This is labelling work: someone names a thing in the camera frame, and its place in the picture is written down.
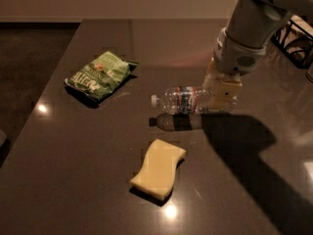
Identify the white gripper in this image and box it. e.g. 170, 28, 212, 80
201, 27, 267, 112

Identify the clear plastic water bottle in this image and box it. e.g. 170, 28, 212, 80
151, 86, 237, 115

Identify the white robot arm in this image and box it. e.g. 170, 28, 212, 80
202, 0, 313, 112

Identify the yellow sponge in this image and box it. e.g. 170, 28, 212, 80
130, 139, 187, 201

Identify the green chip bag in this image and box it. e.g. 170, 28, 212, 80
65, 51, 138, 102

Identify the black wire basket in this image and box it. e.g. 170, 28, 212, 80
271, 16, 313, 70

